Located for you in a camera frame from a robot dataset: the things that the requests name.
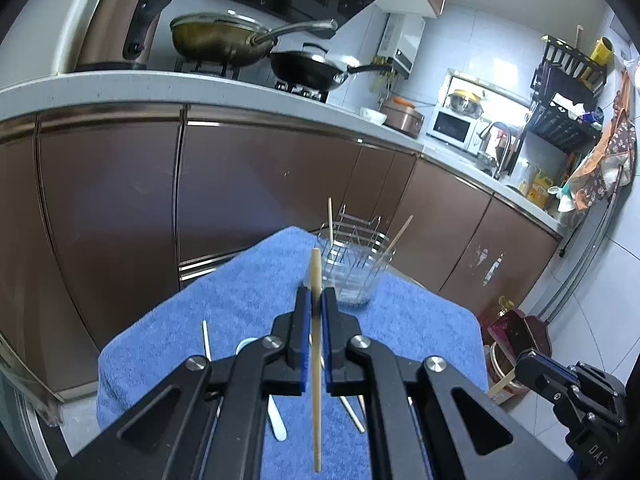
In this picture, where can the yellow oil bottle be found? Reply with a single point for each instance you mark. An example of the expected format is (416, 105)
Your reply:
(540, 187)

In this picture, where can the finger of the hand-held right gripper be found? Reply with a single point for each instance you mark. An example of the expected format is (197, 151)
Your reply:
(540, 375)

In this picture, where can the black dish rack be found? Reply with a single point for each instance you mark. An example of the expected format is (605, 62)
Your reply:
(560, 120)

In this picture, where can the white plastic spoon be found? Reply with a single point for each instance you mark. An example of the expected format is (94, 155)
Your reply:
(277, 425)
(245, 346)

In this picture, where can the blue towel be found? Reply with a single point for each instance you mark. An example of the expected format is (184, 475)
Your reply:
(240, 285)

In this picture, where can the black wok with lid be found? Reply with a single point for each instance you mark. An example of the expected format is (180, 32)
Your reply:
(305, 70)

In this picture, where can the white microwave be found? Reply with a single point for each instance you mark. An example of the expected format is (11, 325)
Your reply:
(450, 127)

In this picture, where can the white bowl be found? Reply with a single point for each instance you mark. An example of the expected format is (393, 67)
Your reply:
(374, 116)

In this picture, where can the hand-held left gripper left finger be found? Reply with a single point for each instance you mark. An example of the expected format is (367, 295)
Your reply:
(301, 340)

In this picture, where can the metal pot with yellow lid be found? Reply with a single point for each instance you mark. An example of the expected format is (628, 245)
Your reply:
(465, 102)

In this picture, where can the dark red dustpan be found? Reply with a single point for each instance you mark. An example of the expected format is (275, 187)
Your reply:
(530, 332)

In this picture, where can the white water heater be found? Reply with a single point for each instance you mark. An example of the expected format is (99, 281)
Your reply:
(402, 42)

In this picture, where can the brown kitchen base cabinets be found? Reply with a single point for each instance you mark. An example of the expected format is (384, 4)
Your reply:
(100, 210)

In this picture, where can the copper rice cooker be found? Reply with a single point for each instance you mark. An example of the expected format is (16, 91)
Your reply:
(402, 119)

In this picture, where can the bronze wok with glass lid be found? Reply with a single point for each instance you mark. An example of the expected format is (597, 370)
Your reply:
(215, 40)

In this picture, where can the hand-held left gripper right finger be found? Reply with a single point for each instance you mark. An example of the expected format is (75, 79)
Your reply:
(330, 340)

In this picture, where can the gas stove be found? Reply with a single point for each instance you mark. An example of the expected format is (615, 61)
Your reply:
(210, 67)

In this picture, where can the patterned apron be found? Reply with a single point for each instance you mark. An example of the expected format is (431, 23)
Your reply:
(610, 155)

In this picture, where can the beige bucket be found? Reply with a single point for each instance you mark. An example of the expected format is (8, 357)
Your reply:
(502, 365)

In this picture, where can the chrome faucet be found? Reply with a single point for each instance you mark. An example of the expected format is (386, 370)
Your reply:
(505, 145)

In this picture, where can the white cloth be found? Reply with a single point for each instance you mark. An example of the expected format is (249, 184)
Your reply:
(580, 111)

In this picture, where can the steel electric kettle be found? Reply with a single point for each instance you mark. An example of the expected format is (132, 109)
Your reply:
(115, 20)

